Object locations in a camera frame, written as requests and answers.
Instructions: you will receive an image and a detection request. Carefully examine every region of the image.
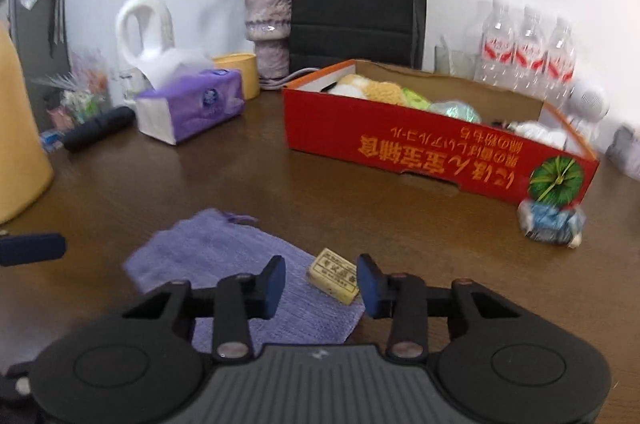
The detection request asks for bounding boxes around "small yellow packet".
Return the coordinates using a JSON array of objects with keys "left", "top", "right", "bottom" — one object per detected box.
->
[{"left": 306, "top": 248, "right": 362, "bottom": 305}]

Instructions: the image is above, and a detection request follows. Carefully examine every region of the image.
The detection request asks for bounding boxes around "red cardboard box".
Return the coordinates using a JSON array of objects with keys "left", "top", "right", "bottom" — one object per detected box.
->
[{"left": 281, "top": 58, "right": 600, "bottom": 206}]

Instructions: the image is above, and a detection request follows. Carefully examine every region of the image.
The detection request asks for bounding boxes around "large yellow container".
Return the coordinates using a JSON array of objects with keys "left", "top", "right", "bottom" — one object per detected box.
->
[{"left": 0, "top": 22, "right": 55, "bottom": 225}]

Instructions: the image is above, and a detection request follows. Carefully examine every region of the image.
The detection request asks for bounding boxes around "white printed tin box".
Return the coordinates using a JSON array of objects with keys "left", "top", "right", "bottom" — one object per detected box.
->
[{"left": 606, "top": 121, "right": 640, "bottom": 182}]

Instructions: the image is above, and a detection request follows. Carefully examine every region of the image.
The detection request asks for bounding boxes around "white and yellow plush toy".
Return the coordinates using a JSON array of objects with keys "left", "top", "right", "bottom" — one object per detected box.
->
[{"left": 330, "top": 74, "right": 408, "bottom": 106}]

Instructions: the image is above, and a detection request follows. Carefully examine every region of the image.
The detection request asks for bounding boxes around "grey metal cabinet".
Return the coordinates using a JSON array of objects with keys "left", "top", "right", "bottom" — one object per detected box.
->
[{"left": 7, "top": 0, "right": 71, "bottom": 90}]

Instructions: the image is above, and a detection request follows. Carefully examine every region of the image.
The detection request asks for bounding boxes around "dark blue case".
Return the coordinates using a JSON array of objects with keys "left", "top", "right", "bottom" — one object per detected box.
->
[{"left": 62, "top": 106, "right": 137, "bottom": 153}]

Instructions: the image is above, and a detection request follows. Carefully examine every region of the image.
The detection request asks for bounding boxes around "white tissue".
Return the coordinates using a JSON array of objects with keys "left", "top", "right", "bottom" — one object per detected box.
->
[{"left": 512, "top": 120, "right": 568, "bottom": 150}]

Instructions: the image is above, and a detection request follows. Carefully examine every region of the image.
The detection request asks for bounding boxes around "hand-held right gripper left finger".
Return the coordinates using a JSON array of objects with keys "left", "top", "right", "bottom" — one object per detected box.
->
[{"left": 120, "top": 255, "right": 287, "bottom": 362}]

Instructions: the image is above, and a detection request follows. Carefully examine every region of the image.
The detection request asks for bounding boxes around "purple tissue box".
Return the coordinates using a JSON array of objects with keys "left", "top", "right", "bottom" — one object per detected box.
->
[{"left": 135, "top": 48, "right": 247, "bottom": 146}]

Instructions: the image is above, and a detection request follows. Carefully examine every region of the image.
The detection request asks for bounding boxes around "clear glass cup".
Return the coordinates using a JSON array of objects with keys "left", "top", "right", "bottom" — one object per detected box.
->
[{"left": 434, "top": 35, "right": 476, "bottom": 79}]

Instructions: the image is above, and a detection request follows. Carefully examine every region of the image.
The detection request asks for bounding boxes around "iridescent plastic bag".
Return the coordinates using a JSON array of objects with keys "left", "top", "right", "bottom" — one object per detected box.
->
[{"left": 427, "top": 100, "right": 483, "bottom": 124}]

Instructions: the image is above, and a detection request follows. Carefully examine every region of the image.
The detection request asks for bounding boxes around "clear water bottle red label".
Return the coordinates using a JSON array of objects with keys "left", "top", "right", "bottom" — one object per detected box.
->
[
  {"left": 512, "top": 7, "right": 546, "bottom": 95},
  {"left": 472, "top": 0, "right": 516, "bottom": 88},
  {"left": 542, "top": 17, "right": 576, "bottom": 101}
]

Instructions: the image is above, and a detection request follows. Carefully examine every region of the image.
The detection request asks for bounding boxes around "white detergent jug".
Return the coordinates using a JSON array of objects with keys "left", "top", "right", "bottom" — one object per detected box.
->
[{"left": 115, "top": 0, "right": 176, "bottom": 100}]

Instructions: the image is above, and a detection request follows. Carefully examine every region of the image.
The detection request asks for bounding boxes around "mottled purple ceramic vase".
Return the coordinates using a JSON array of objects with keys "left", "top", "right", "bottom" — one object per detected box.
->
[{"left": 243, "top": 0, "right": 294, "bottom": 76}]

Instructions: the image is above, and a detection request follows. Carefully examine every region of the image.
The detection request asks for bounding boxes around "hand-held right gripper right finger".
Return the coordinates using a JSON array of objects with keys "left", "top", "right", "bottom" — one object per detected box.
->
[{"left": 356, "top": 254, "right": 523, "bottom": 360}]

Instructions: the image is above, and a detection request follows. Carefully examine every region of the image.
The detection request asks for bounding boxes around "grey cord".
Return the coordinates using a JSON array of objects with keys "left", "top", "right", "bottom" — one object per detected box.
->
[{"left": 257, "top": 67, "right": 321, "bottom": 91}]

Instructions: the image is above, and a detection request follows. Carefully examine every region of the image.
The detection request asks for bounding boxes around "green tissue pack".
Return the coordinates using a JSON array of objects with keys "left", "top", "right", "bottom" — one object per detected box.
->
[{"left": 402, "top": 88, "right": 433, "bottom": 110}]

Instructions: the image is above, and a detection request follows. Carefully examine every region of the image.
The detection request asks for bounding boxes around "yellow cup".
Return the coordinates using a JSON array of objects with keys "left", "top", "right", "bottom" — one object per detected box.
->
[{"left": 212, "top": 53, "right": 261, "bottom": 100}]

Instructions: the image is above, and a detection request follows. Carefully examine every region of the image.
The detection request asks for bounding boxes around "clear bag of colourful items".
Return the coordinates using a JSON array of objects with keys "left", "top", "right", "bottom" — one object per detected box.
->
[{"left": 32, "top": 49, "right": 111, "bottom": 140}]

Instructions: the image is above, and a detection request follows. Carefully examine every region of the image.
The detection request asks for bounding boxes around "crumpled blue white wrapper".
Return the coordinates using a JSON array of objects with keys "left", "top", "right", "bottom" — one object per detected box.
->
[{"left": 516, "top": 198, "right": 587, "bottom": 249}]

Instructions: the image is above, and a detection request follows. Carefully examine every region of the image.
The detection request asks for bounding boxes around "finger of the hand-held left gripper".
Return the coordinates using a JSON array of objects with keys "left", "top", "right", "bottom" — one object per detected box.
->
[
  {"left": 0, "top": 231, "right": 67, "bottom": 267},
  {"left": 0, "top": 361, "right": 38, "bottom": 410}
]

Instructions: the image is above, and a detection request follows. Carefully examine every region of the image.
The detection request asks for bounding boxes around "purple cloth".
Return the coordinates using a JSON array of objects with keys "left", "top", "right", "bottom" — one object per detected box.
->
[{"left": 122, "top": 208, "right": 367, "bottom": 345}]

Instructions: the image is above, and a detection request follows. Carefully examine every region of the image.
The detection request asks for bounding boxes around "white robot speaker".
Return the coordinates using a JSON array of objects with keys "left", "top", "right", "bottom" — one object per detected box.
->
[{"left": 562, "top": 82, "right": 612, "bottom": 140}]

